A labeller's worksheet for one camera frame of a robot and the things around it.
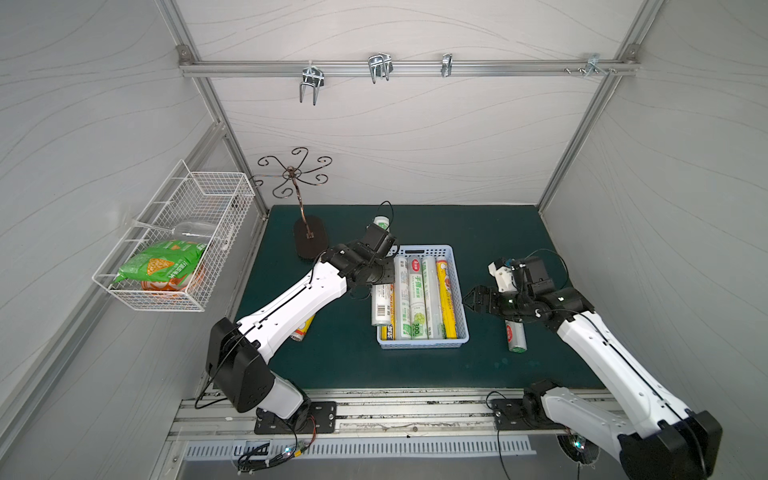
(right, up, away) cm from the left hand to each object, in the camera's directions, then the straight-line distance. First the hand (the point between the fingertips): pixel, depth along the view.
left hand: (388, 273), depth 79 cm
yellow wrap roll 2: (-26, -18, +6) cm, 32 cm away
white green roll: (+9, -10, +12) cm, 18 cm away
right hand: (+24, -8, -1) cm, 25 cm away
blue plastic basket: (+21, -18, +3) cm, 28 cm away
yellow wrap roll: (0, -18, +5) cm, 19 cm away
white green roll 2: (+37, -19, +5) cm, 42 cm away
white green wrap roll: (+14, -12, +10) cm, 21 cm away
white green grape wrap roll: (+5, -9, +12) cm, 16 cm away
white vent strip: (-31, -43, -7) cm, 54 cm away
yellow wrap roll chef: (+18, -9, +14) cm, 24 cm away
